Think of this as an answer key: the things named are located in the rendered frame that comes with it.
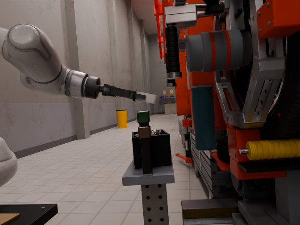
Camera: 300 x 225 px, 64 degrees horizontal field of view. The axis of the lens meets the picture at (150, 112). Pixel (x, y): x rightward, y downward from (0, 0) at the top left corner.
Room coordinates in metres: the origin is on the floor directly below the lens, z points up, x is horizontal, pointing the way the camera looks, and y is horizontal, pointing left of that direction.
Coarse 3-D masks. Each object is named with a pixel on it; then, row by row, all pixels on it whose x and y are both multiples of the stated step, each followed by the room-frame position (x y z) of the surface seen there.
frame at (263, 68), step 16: (256, 0) 0.59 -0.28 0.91; (256, 16) 0.59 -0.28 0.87; (256, 32) 0.60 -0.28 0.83; (256, 48) 0.60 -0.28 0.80; (272, 48) 0.61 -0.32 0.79; (256, 64) 0.60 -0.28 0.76; (272, 64) 0.59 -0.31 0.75; (224, 80) 1.09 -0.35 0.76; (256, 80) 0.62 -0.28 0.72; (272, 80) 0.62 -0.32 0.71; (224, 96) 1.02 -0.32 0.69; (256, 96) 0.65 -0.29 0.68; (272, 96) 0.65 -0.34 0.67; (224, 112) 0.97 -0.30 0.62; (240, 112) 0.94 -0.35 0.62; (256, 112) 0.74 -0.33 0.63; (240, 128) 0.78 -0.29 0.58
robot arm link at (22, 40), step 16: (0, 32) 0.66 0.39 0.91; (16, 32) 0.59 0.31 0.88; (32, 32) 0.60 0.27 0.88; (0, 48) 0.66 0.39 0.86; (16, 48) 0.59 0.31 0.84; (32, 48) 0.59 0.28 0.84; (48, 48) 0.63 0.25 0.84; (16, 64) 0.64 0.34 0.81; (32, 64) 0.62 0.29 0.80; (48, 64) 0.65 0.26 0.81; (48, 80) 0.72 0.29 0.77
